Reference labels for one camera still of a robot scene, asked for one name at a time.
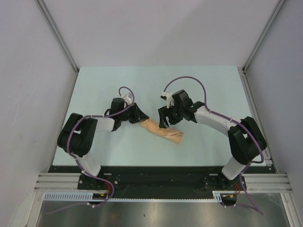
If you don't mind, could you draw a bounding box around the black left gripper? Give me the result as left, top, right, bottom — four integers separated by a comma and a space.
119, 103, 149, 124

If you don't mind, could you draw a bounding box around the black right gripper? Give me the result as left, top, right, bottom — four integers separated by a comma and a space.
159, 102, 184, 129

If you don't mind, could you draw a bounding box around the peach satin napkin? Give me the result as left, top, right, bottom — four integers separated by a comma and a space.
140, 119, 184, 144

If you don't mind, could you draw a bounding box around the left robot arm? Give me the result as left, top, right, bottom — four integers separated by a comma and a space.
57, 97, 149, 189

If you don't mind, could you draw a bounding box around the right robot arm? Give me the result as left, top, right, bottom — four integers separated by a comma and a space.
158, 90, 267, 190

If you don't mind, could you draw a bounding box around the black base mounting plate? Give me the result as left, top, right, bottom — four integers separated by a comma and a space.
48, 165, 276, 206

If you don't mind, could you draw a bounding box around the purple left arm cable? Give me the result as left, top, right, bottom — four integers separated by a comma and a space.
45, 86, 135, 215

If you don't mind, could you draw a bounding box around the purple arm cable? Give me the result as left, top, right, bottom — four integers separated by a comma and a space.
162, 75, 265, 216
45, 86, 135, 215

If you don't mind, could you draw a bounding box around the aluminium frame rail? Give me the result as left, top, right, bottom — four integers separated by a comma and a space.
238, 67, 274, 166

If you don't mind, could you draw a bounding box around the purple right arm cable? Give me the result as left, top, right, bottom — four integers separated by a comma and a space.
162, 75, 265, 216

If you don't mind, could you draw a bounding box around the white slotted cable duct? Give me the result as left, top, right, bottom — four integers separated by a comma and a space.
44, 191, 109, 201

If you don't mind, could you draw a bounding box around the right aluminium corner post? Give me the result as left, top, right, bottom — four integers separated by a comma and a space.
242, 0, 287, 73

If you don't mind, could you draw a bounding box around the aluminium corner post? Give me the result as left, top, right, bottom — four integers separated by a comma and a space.
35, 0, 79, 73
242, 0, 287, 73

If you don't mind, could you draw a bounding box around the left aluminium corner post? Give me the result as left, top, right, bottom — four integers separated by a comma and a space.
35, 0, 79, 73

